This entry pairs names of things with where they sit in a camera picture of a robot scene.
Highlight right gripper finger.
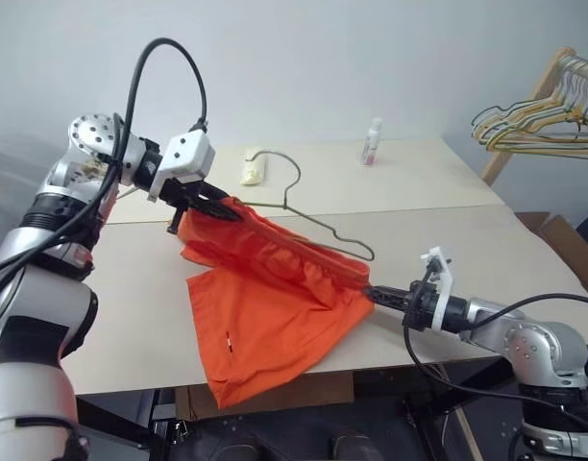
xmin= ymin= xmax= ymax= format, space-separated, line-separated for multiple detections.
xmin=362 ymin=284 xmax=412 ymax=300
xmin=367 ymin=293 xmax=411 ymax=311

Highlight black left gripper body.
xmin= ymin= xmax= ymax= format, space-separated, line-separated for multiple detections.
xmin=158 ymin=175 xmax=214 ymax=235

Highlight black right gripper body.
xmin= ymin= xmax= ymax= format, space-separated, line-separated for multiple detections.
xmin=402 ymin=279 xmax=443 ymax=332

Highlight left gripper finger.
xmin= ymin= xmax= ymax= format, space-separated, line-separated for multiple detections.
xmin=199 ymin=182 xmax=232 ymax=204
xmin=189 ymin=198 xmax=246 ymax=223

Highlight olive wire clothes hanger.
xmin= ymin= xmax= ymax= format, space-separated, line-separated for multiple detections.
xmin=237 ymin=149 xmax=377 ymax=263

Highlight orange shorts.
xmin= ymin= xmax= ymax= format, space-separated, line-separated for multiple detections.
xmin=177 ymin=193 xmax=377 ymax=411

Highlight white pink spray bottle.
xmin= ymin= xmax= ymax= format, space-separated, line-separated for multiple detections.
xmin=360 ymin=116 xmax=384 ymax=168

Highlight open cardboard box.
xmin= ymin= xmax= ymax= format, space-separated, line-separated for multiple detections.
xmin=513 ymin=209 xmax=588 ymax=290

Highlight dark brown rounded shape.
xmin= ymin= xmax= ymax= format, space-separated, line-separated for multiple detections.
xmin=329 ymin=428 xmax=373 ymax=461
xmin=225 ymin=425 xmax=277 ymax=461

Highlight wooden clothes rack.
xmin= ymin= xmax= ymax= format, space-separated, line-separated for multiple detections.
xmin=480 ymin=45 xmax=588 ymax=187

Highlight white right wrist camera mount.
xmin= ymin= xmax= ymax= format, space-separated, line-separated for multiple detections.
xmin=419 ymin=245 xmax=455 ymax=333

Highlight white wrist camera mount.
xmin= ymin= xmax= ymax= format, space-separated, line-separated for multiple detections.
xmin=419 ymin=245 xmax=455 ymax=333
xmin=146 ymin=131 xmax=216 ymax=204

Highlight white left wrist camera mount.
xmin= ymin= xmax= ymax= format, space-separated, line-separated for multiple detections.
xmin=146 ymin=131 xmax=216 ymax=204

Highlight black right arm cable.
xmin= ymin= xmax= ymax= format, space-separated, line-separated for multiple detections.
xmin=401 ymin=268 xmax=588 ymax=436

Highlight black table frame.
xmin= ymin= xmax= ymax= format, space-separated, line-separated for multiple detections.
xmin=75 ymin=357 xmax=528 ymax=461

